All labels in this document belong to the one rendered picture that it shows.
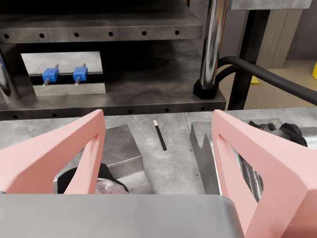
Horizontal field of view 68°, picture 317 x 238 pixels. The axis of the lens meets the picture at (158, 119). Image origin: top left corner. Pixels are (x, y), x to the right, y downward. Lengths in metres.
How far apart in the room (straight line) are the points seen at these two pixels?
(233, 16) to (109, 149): 2.81
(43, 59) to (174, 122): 0.52
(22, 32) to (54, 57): 0.12
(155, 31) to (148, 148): 0.41
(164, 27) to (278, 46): 2.43
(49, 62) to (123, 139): 0.50
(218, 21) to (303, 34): 2.81
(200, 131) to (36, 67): 0.63
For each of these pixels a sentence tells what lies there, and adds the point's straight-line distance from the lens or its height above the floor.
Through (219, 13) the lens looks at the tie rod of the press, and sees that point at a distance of 0.82.
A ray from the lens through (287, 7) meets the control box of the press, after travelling 1.06.
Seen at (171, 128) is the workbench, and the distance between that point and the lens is 0.74.
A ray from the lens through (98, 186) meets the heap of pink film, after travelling 0.48.
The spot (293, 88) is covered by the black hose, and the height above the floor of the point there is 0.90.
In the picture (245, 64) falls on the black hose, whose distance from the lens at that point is 0.88.
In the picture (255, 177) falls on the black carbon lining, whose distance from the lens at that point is 0.51.
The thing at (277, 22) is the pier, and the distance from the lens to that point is 3.08.
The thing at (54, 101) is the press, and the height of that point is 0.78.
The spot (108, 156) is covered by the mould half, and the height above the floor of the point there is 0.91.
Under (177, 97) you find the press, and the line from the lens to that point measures 0.92.
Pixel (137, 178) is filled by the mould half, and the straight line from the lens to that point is 0.51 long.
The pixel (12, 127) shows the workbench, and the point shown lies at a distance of 0.87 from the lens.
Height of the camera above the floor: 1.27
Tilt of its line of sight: 37 degrees down
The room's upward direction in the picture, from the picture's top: straight up
